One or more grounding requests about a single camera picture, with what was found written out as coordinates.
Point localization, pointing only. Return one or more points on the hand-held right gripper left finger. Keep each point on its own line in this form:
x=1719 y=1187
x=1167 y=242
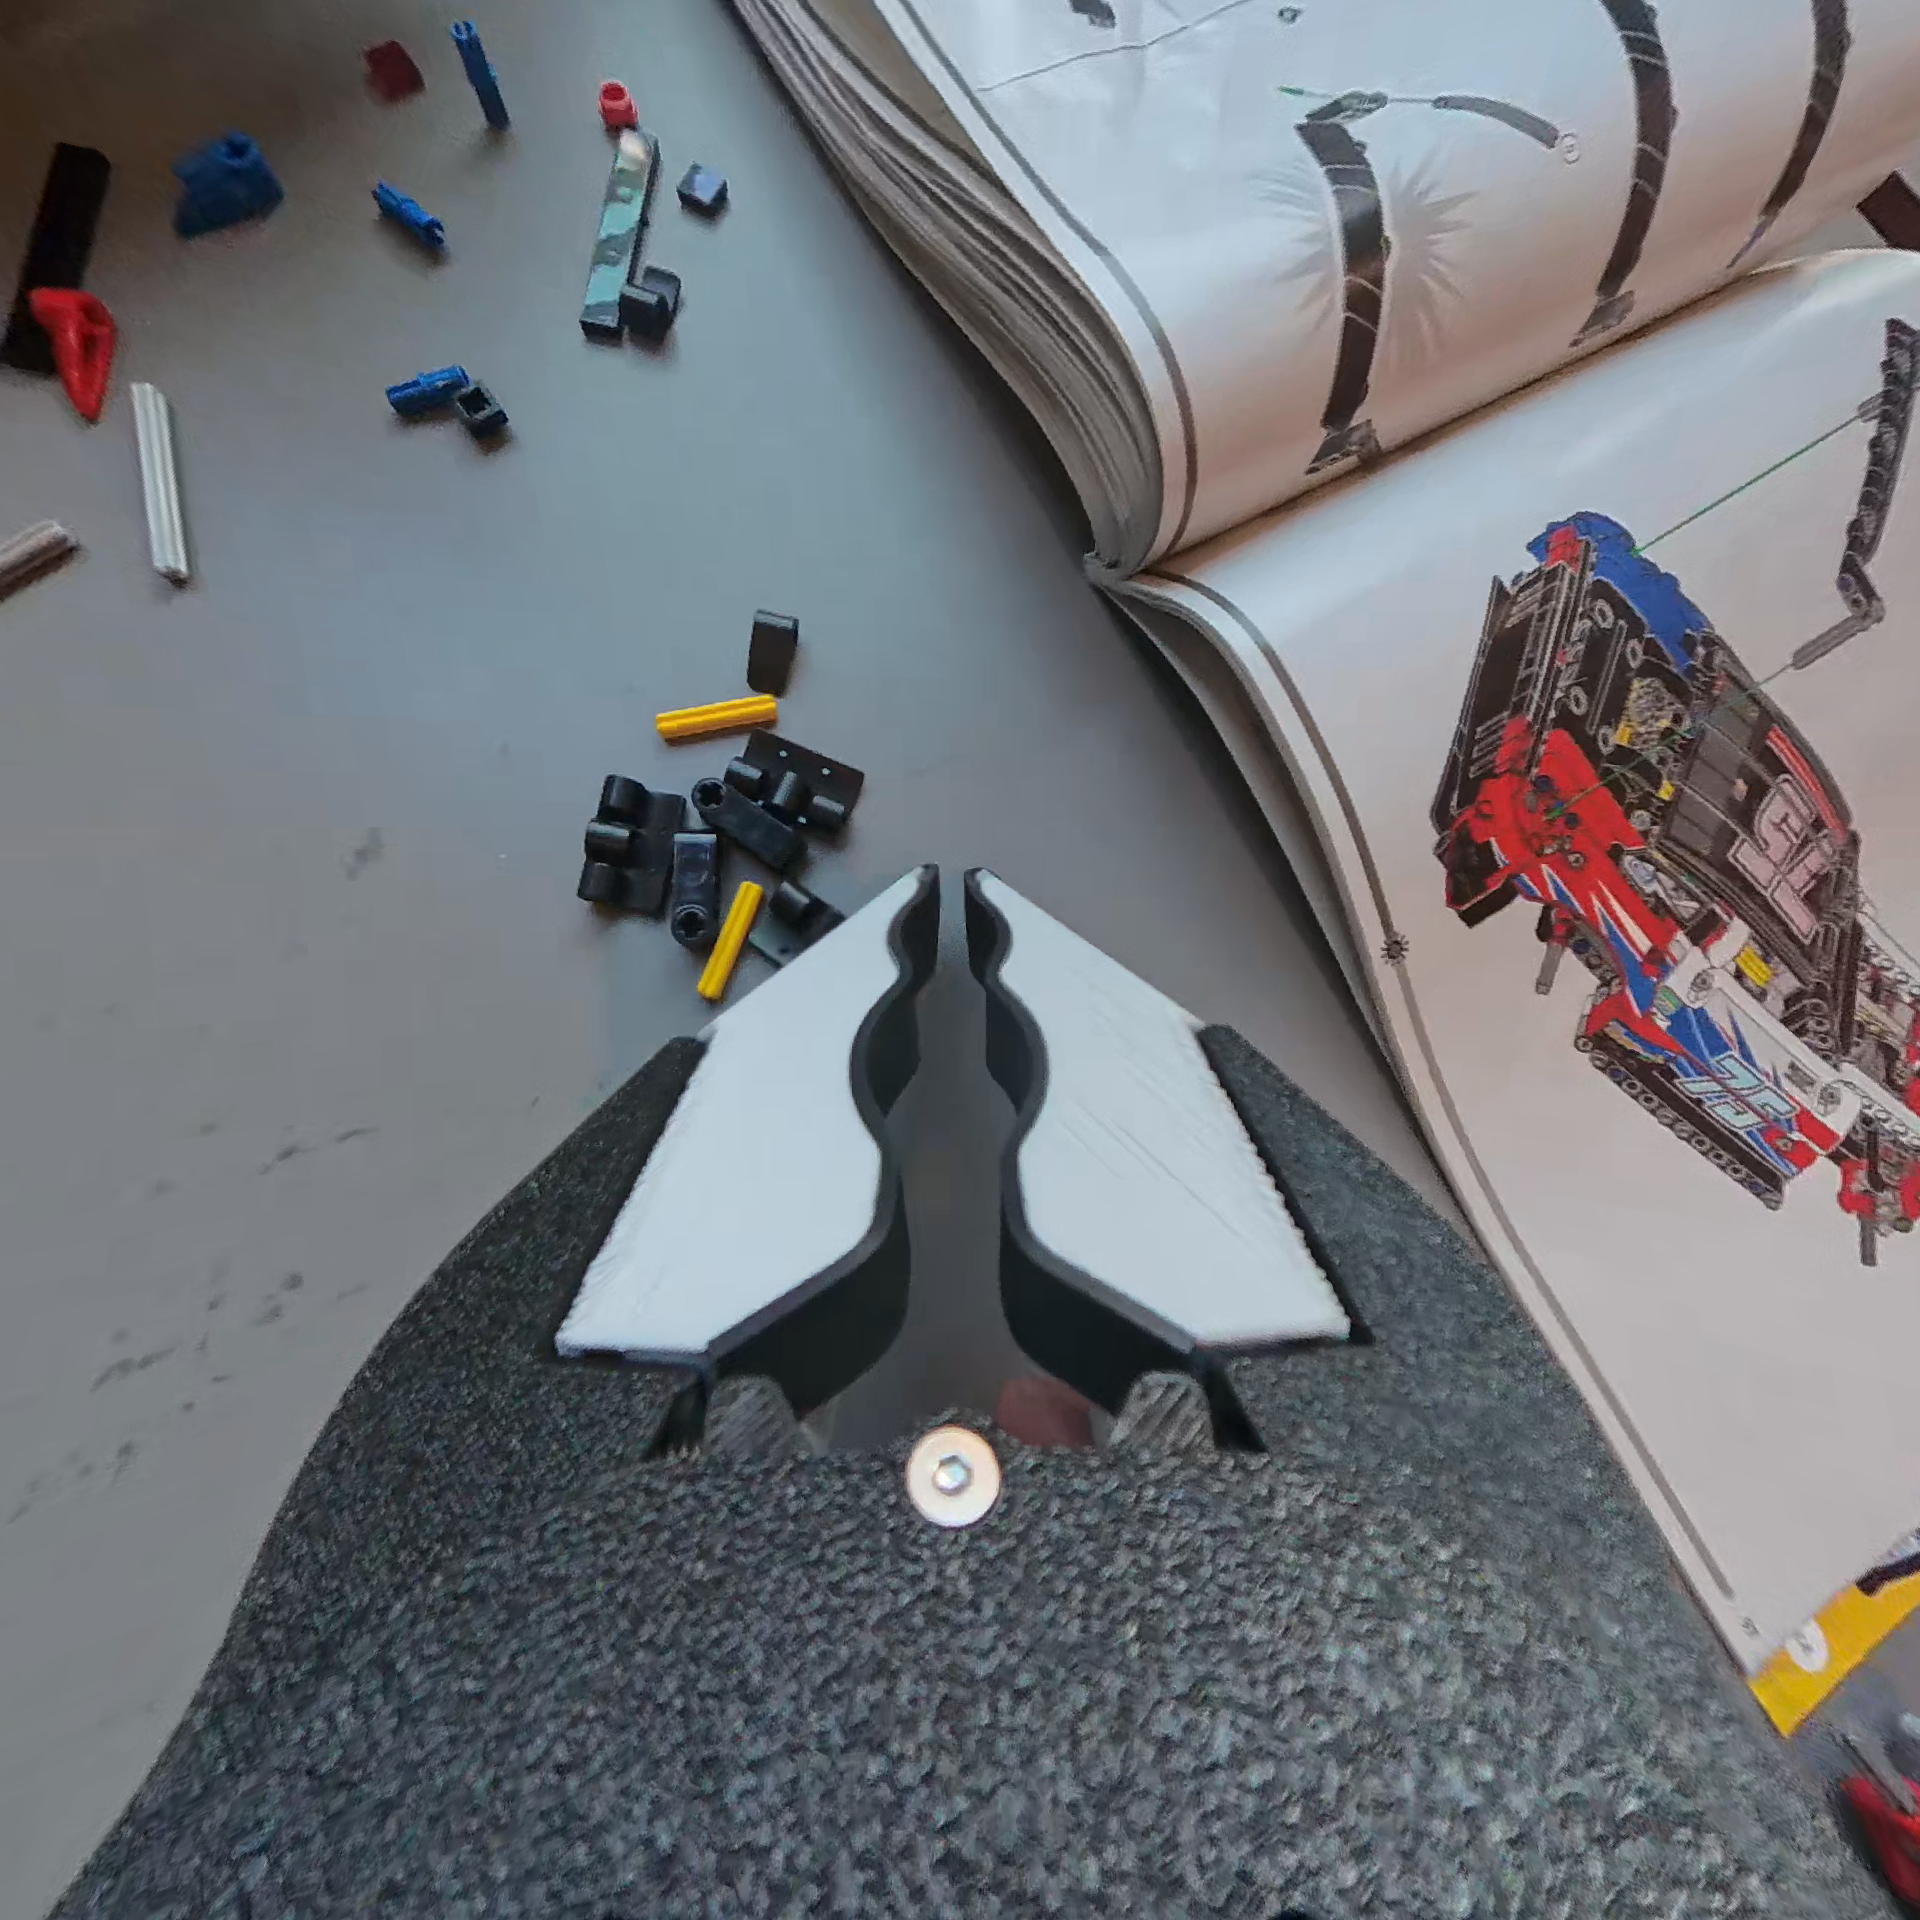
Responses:
x=734 y=1184

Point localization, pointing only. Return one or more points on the yellow toy axle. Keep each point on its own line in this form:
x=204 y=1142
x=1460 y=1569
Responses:
x=717 y=715
x=730 y=940

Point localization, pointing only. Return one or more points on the long black tile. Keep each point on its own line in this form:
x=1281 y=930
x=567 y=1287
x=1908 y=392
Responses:
x=618 y=234

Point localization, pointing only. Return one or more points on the small black tile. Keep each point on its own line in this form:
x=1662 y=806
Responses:
x=703 y=187

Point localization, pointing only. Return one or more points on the black hinge plate brick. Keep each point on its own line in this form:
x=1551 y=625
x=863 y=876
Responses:
x=791 y=914
x=818 y=778

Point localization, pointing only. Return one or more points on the blue angled brick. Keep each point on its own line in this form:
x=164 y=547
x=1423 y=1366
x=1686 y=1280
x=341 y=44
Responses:
x=225 y=187

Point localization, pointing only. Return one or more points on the red round stud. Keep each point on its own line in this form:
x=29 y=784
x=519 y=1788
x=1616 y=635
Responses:
x=618 y=105

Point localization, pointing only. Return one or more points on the long black beam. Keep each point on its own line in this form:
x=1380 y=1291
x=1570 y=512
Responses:
x=57 y=255

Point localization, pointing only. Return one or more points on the red wedge brick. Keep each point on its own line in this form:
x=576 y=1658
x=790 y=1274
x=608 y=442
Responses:
x=77 y=347

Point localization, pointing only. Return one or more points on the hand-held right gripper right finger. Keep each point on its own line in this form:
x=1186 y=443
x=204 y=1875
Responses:
x=1170 y=1184

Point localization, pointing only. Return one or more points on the grey desk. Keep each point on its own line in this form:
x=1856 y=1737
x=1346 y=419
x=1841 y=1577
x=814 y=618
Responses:
x=300 y=1050

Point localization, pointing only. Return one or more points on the small black square brick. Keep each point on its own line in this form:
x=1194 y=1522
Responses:
x=484 y=409

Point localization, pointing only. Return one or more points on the open instruction booklet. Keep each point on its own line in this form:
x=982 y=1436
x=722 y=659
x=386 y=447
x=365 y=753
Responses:
x=1200 y=375

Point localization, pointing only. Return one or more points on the black clip brick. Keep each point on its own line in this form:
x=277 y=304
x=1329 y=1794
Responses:
x=650 y=304

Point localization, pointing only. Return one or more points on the partly built toy car model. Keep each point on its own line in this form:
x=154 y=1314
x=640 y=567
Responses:
x=1890 y=1816

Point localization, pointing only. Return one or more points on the dark red small tile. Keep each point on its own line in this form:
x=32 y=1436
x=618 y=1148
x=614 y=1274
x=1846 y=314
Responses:
x=393 y=71

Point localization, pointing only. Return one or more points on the blue toy pin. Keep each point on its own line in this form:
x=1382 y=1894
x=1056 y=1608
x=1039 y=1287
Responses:
x=428 y=390
x=481 y=75
x=408 y=218

